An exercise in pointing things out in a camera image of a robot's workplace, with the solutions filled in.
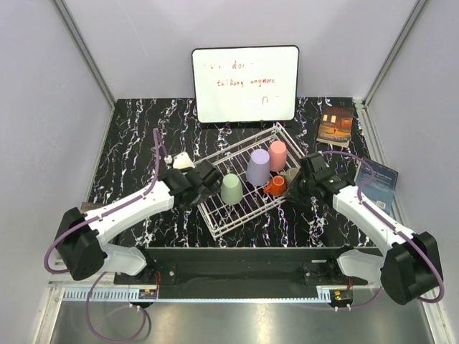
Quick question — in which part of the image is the beige ceramic mug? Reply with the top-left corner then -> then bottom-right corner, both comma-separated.
280,167 -> 299,186

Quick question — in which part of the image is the white whiteboard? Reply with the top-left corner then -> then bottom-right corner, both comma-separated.
191,45 -> 300,123

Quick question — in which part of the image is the blue cover book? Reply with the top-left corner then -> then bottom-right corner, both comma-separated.
362,159 -> 399,215

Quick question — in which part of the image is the purple plastic cup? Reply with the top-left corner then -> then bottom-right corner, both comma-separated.
246,149 -> 270,187

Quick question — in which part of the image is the tale of two cities book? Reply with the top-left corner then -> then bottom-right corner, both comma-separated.
80,202 -> 103,214

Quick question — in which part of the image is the white wire dish rack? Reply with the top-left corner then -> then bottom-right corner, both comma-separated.
196,123 -> 304,239

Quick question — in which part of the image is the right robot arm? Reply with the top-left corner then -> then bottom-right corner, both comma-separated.
285,152 -> 445,305

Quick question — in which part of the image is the pink plastic cup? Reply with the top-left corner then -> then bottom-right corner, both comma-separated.
268,140 -> 287,172

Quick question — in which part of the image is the black marble mat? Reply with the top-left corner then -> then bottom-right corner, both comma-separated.
87,96 -> 398,249

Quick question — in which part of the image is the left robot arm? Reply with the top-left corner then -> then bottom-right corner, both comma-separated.
56,160 -> 223,284

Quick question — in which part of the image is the orange ceramic mug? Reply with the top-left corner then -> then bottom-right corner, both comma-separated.
263,176 -> 287,196

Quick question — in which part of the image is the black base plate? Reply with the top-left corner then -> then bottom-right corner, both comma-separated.
114,247 -> 366,302

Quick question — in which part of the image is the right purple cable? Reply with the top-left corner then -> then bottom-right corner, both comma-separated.
318,150 -> 445,310

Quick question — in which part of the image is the orange cover book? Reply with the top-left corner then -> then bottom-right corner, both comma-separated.
316,106 -> 354,148

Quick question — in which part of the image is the white cable duct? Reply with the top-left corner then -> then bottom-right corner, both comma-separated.
63,288 -> 158,302

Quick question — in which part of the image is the green plastic cup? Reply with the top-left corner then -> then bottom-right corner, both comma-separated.
220,173 -> 243,206

